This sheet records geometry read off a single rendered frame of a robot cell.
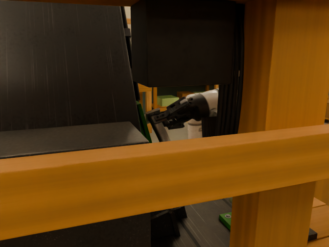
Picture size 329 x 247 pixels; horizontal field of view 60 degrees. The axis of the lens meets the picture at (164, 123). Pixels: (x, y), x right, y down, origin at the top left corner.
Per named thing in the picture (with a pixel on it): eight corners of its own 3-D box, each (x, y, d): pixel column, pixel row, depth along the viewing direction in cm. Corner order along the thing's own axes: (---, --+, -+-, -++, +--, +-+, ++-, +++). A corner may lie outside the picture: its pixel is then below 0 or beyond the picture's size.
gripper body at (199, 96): (197, 103, 89) (169, 113, 86) (201, 86, 81) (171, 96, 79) (208, 122, 85) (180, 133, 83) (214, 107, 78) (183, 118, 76)
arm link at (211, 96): (219, 118, 76) (238, 110, 77) (199, 86, 81) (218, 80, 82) (212, 134, 84) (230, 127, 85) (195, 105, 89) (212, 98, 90)
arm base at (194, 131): (186, 151, 160) (184, 121, 155) (200, 148, 163) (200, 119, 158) (192, 157, 152) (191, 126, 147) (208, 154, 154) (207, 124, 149)
